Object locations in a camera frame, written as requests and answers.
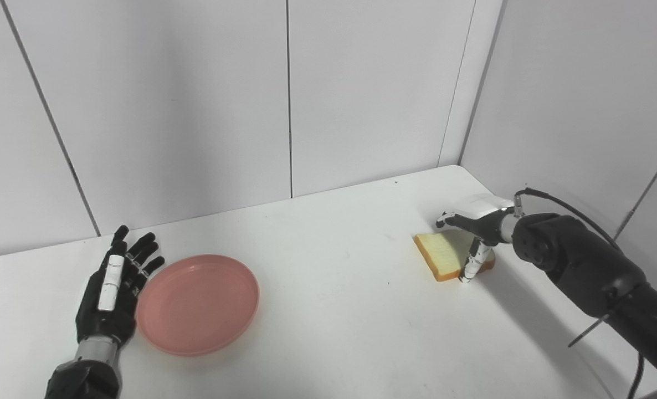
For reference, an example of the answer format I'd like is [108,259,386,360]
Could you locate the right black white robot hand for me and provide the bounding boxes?
[436,194,515,284]

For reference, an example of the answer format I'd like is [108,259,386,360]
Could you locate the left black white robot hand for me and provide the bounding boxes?
[75,224,166,349]

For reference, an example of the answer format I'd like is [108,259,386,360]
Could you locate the slice of white bread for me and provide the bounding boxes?
[414,230,496,282]

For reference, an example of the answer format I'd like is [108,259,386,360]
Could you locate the pink round plate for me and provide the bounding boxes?
[136,254,260,357]

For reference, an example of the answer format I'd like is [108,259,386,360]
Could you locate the black zip tie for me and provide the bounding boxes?
[568,313,612,348]

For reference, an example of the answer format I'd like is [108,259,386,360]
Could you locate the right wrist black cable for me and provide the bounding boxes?
[514,188,648,399]

